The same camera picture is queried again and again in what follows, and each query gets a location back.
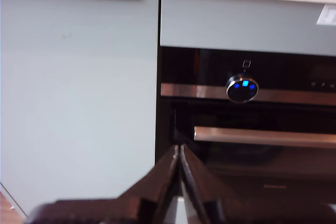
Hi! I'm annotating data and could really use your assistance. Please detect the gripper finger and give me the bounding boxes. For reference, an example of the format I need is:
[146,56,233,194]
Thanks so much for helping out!
[118,144,181,224]
[180,144,243,224]

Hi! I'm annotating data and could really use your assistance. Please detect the black glass oven door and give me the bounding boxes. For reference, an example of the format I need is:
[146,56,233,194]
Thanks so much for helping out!
[170,100,336,224]

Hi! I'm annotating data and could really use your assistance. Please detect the oven rotary knob blue icons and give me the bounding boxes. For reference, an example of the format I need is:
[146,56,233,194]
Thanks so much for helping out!
[225,73,260,104]

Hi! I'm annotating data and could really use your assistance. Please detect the stainless oven trim strip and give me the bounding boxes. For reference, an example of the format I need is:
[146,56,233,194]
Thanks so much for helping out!
[160,82,336,107]

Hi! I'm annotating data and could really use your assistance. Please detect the black built-in oven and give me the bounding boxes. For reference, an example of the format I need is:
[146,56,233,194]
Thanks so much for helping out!
[154,45,336,224]

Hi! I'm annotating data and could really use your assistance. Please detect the grey-green cabinet door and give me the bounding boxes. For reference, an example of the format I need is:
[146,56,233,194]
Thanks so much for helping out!
[0,0,160,217]

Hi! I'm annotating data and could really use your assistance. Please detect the grey-green filler panel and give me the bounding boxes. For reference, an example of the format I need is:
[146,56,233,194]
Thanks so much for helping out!
[160,0,336,57]

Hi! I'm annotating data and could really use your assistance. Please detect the white printed table label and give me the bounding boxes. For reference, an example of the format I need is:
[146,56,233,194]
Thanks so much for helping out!
[316,4,336,27]

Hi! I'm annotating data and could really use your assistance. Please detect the steel oven door handle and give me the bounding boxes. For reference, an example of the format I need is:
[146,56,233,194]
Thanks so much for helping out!
[194,126,336,149]

